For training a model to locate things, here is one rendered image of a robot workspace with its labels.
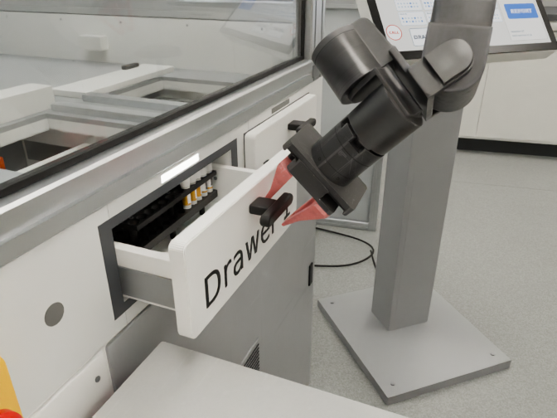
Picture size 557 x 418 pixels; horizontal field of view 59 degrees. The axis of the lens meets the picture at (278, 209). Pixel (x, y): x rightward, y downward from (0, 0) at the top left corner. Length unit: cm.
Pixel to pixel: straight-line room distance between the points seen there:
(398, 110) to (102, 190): 29
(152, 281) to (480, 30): 39
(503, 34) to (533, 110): 222
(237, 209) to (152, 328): 19
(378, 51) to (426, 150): 97
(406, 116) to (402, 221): 106
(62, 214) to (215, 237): 14
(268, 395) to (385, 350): 118
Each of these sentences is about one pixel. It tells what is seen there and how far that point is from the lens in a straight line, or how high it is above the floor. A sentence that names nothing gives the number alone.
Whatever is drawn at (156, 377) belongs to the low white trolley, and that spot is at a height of 76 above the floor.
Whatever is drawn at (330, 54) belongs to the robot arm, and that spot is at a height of 107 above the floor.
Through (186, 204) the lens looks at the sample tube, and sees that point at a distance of 64.
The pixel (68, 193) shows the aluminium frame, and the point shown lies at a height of 98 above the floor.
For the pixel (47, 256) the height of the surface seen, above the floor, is 93.
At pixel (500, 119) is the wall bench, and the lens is 360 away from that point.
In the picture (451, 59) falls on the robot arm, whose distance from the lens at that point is 48.
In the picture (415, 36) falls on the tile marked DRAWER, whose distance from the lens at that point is 126.
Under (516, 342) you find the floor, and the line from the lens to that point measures 192.
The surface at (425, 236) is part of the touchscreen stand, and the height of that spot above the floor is 39.
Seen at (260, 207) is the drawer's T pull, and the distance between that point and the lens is 55.
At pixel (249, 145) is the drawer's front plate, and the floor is 91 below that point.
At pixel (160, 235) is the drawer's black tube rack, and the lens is 59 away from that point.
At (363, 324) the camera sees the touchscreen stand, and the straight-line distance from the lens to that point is 178.
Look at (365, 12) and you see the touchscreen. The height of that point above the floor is 105.
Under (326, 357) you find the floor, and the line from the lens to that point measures 170.
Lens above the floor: 115
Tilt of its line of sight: 26 degrees down
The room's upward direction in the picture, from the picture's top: straight up
